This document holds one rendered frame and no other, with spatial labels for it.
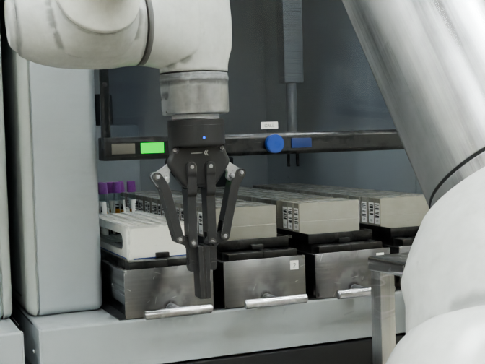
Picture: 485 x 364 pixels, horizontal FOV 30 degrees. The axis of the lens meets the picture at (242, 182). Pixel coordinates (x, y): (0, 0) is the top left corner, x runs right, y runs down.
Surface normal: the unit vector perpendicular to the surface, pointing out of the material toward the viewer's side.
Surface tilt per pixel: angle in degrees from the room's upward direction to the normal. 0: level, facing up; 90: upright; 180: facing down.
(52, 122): 90
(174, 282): 90
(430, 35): 75
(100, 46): 148
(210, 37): 94
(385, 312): 90
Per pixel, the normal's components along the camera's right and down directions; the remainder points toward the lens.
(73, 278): 0.38, 0.04
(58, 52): 0.23, 0.77
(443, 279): -0.92, -0.17
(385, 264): -0.89, 0.05
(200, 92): 0.18, 0.04
